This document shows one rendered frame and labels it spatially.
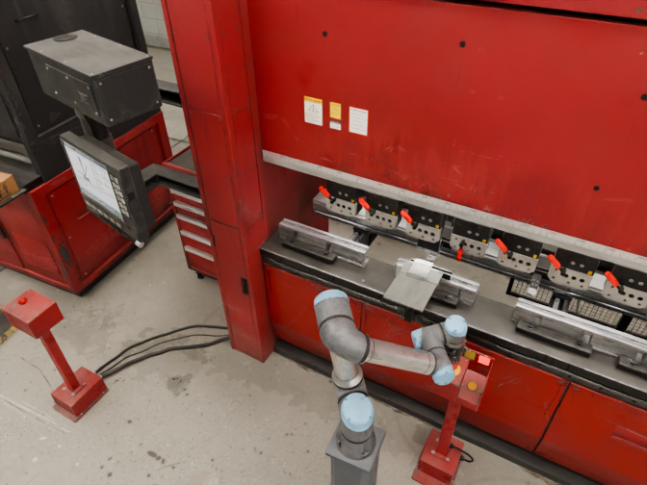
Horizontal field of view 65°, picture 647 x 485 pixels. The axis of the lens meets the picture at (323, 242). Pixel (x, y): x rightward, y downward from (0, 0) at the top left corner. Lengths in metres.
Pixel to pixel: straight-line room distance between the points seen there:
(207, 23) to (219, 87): 0.24
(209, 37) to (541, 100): 1.21
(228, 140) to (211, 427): 1.63
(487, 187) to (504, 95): 0.36
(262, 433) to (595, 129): 2.20
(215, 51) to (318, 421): 2.00
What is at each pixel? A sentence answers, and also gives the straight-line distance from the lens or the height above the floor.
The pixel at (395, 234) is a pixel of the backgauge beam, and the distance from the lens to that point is 2.67.
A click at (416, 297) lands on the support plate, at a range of 2.23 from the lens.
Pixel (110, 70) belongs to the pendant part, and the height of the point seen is 1.94.
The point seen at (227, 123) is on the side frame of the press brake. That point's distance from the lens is 2.20.
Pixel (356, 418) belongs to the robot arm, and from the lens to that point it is 1.85.
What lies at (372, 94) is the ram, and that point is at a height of 1.78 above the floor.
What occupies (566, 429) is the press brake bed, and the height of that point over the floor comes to 0.46.
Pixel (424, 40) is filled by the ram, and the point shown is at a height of 2.01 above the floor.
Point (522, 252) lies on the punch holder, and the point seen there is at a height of 1.27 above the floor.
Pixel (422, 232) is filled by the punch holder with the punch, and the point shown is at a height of 1.22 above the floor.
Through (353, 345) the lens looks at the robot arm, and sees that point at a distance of 1.55.
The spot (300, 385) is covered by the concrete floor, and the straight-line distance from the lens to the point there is 3.14.
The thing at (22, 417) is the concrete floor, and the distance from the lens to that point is 3.50.
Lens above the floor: 2.58
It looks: 40 degrees down
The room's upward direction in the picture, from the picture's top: 1 degrees counter-clockwise
